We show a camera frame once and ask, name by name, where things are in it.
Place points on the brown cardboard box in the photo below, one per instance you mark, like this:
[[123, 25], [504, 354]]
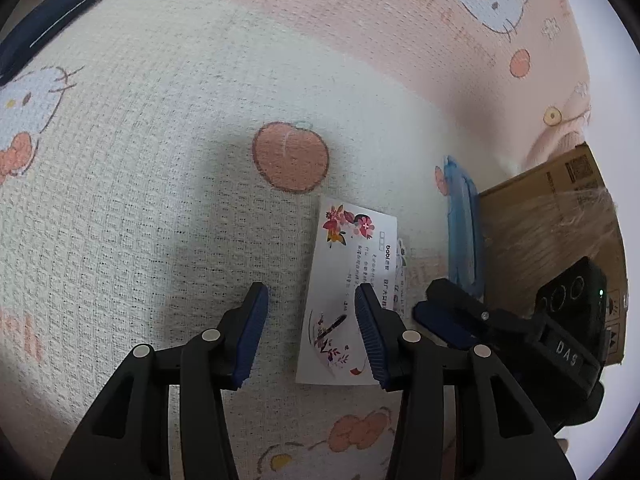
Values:
[[540, 220]]

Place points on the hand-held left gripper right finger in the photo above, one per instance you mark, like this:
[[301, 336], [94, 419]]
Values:
[[370, 340]]

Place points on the printed cartoon blanket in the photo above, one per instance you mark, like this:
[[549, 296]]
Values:
[[150, 185]]

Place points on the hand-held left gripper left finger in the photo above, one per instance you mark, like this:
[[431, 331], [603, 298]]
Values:
[[250, 335]]

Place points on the dark blue pencil case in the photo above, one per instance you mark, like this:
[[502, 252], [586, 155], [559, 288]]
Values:
[[45, 25]]

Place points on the light blue plastic packet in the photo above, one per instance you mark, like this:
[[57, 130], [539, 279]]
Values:
[[465, 230]]

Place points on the white flower print card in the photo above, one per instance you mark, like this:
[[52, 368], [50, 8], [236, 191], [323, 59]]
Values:
[[340, 270]]

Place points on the picture sticker sheet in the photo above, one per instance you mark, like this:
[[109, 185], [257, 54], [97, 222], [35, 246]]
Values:
[[403, 270]]

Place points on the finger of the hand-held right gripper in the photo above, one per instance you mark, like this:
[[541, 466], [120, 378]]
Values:
[[450, 320]]

